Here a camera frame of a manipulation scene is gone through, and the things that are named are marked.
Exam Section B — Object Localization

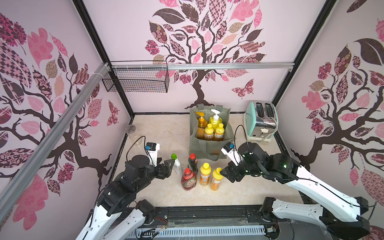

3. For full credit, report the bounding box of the mint chrome toaster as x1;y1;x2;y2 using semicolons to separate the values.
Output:
244;101;279;143

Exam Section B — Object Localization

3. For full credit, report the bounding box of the white bottle green cap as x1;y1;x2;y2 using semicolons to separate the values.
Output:
171;154;184;176

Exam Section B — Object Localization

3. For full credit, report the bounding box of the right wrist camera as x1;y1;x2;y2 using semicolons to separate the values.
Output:
221;142;243;166

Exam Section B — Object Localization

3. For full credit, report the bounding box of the green fabric shopping bag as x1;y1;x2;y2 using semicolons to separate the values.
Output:
189;105;235;161

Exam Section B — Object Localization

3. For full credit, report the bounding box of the clear glass cup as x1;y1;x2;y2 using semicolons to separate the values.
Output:
125;125;143;146

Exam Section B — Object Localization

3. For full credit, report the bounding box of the large orange pump soap bottle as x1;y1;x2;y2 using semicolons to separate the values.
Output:
196;112;208;140

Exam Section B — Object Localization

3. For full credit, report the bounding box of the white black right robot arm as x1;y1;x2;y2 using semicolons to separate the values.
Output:
221;142;371;240

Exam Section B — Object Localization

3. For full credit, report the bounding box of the orange bottle yellow cap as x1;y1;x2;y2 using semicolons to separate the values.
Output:
213;123;225;142
200;163;212;187
210;168;224;191
204;124;214;141

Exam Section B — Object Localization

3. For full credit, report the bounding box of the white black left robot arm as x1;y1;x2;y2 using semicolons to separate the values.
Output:
77;155;175;240

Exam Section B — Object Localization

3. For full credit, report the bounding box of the yellow pump soap bottle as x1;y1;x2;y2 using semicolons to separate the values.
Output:
209;109;223;130

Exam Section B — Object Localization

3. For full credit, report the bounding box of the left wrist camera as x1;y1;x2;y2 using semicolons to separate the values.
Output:
145;142;160;167

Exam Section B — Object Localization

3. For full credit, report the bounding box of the black wire basket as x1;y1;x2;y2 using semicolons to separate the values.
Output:
103;60;170;93

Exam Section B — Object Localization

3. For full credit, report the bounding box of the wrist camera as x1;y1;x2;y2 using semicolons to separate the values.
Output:
145;142;160;167
221;142;243;166

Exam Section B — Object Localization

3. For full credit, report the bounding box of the dark green bottle red cap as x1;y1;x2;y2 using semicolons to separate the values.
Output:
188;154;199;174

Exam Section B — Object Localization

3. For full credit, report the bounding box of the red soap bottle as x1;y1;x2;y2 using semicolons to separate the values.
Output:
181;168;197;191

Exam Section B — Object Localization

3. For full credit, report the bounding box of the white slotted cable duct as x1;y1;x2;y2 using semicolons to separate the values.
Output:
126;226;266;240

